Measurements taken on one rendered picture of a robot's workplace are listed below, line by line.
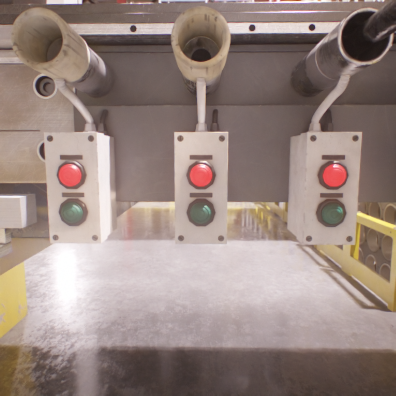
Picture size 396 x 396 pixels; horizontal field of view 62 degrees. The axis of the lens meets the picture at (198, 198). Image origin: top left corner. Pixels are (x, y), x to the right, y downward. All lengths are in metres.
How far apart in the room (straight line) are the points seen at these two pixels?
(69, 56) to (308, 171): 0.32
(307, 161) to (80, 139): 0.30
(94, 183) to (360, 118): 0.41
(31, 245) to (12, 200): 0.55
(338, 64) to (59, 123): 0.43
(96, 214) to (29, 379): 0.97
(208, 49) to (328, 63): 0.15
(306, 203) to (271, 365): 0.95
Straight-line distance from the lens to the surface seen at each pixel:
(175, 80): 0.57
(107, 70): 0.55
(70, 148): 0.47
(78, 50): 0.44
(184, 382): 1.24
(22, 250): 1.06
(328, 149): 0.47
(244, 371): 1.30
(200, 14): 0.40
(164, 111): 0.54
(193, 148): 0.44
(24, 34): 0.45
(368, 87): 0.63
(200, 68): 0.38
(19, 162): 0.64
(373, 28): 0.38
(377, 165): 0.59
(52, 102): 0.62
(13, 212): 0.56
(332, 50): 0.43
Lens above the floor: 0.74
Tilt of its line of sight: 7 degrees down
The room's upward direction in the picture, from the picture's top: straight up
